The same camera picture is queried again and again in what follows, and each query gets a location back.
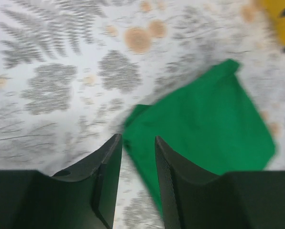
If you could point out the floral patterned table mat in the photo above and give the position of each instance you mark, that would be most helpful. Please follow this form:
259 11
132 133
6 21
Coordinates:
72 72

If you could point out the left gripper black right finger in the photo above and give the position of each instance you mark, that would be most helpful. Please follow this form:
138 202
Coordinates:
194 198

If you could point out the yellow plastic bin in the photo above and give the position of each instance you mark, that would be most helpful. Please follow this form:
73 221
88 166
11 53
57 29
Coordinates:
274 9

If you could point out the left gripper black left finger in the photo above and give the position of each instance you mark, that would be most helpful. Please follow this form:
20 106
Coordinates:
81 196

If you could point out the green t shirt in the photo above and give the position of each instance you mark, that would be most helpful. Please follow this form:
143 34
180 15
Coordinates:
212 122

